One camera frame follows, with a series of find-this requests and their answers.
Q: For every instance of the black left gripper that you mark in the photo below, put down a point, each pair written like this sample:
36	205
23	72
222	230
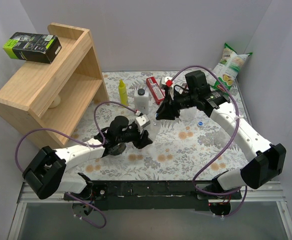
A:
140	137

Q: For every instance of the cream object under shelf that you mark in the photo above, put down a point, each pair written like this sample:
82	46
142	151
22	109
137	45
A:
55	102

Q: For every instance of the black green box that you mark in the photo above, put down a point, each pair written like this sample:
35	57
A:
33	47

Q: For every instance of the red toothpaste box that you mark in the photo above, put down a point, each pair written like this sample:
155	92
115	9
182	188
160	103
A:
155	90

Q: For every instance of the yellow squeeze bottle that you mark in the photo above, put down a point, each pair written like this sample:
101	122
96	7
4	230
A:
123	93

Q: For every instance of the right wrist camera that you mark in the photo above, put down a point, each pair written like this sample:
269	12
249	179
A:
166	83

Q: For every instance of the green chips bag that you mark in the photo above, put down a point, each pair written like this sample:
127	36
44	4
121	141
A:
230	65

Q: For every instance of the floral table mat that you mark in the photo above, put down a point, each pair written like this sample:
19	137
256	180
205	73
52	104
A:
185	150

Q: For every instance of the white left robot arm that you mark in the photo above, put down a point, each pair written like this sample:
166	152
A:
47	172

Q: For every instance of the wooden shelf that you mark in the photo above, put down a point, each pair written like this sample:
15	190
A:
75	75

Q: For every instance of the clear plastic bottle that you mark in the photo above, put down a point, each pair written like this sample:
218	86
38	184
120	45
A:
191	115
157	128
221	139

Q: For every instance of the white bottle black cap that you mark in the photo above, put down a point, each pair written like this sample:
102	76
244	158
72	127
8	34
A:
141	100

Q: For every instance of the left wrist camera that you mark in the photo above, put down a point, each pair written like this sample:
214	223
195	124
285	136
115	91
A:
141	120

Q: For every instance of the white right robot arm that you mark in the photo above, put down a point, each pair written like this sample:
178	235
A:
265	160

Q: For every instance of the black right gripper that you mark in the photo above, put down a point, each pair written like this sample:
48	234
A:
170	104

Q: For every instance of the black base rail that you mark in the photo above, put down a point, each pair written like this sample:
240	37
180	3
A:
145	195

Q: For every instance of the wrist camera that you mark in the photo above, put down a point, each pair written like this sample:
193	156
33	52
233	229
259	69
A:
141	120
166	83

